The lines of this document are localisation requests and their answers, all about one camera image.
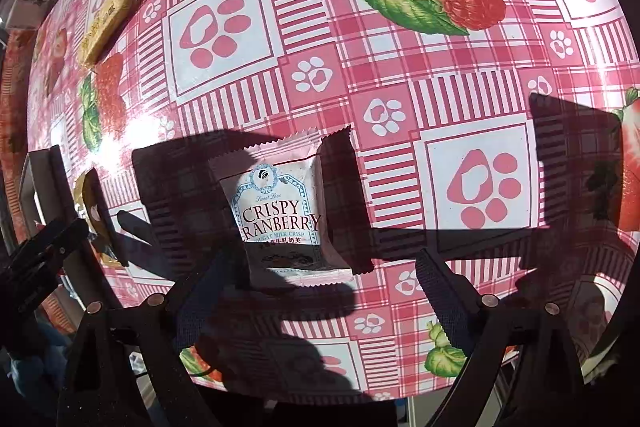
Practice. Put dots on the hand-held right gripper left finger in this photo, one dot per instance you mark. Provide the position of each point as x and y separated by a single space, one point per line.
200 302

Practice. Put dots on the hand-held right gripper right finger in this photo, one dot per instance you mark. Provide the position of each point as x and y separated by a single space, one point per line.
441 299

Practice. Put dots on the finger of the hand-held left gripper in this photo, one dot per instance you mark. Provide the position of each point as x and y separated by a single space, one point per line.
40 252
106 214

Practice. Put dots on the gold foil snack packet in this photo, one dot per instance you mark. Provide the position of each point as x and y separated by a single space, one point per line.
81 197

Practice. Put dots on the white snack packet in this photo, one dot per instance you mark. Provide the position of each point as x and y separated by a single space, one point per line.
280 217

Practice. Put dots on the orange patterned cloth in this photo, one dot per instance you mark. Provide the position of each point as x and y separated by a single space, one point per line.
15 107

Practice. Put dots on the blue cloth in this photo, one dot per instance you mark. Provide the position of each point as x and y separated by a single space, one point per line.
35 357

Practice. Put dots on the yellow snack bar packet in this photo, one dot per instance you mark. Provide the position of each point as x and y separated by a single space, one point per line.
107 24

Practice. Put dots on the white cardboard box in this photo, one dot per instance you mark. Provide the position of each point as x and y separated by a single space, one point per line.
25 9

